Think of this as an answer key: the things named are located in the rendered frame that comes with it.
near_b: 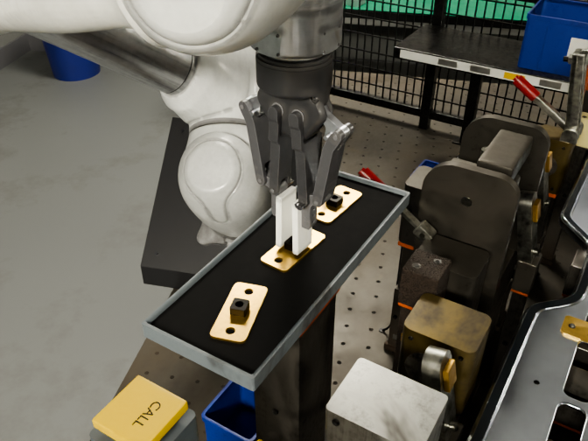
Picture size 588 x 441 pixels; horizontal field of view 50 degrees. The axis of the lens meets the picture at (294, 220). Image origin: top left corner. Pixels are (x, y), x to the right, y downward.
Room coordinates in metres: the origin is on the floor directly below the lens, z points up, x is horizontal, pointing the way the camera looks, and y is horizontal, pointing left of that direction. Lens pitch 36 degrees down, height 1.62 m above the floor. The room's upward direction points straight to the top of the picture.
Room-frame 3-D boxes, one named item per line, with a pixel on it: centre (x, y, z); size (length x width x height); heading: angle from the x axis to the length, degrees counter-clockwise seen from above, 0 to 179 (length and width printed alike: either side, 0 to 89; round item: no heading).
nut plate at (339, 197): (0.67, -0.05, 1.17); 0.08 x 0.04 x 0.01; 144
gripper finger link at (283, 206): (0.59, 0.01, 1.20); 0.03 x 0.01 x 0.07; 144
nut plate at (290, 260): (0.58, 0.00, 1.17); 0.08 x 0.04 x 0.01; 144
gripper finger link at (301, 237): (0.57, -0.01, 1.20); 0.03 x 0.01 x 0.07; 144
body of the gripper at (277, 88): (0.58, 0.00, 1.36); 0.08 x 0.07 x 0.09; 54
